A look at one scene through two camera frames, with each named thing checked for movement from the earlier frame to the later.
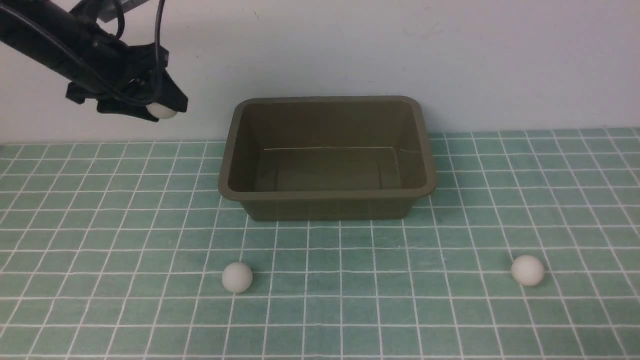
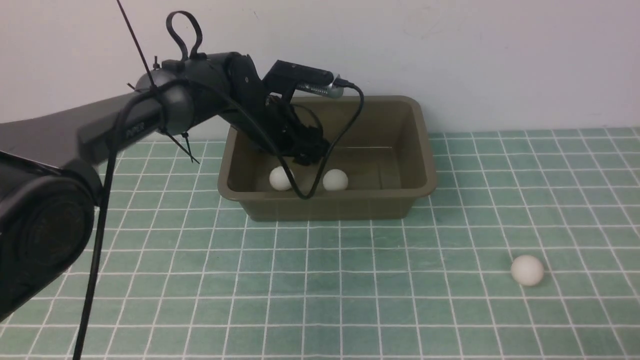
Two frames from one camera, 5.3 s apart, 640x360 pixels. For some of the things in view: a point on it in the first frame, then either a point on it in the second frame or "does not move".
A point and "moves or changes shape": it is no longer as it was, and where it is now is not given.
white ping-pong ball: x=237 y=277 to x=335 y=180
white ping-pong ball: x=527 y=270 does not move
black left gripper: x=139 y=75 to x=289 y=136
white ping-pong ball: x=160 y=111 moves or changes shape
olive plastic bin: x=327 y=157 does not move
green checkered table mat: x=116 y=250 does not move
